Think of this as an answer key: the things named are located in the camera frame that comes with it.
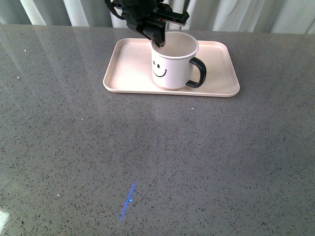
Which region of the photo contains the pink rectangular plastic tray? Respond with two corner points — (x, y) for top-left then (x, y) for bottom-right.
(103, 38), (240, 97)

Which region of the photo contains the white smiley mug black handle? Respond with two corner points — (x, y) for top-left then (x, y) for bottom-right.
(150, 31), (207, 90)

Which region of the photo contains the white pleated curtain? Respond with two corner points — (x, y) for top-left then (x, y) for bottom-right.
(0, 0), (315, 34)

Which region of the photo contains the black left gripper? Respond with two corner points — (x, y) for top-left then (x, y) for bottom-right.
(105, 0), (189, 47)

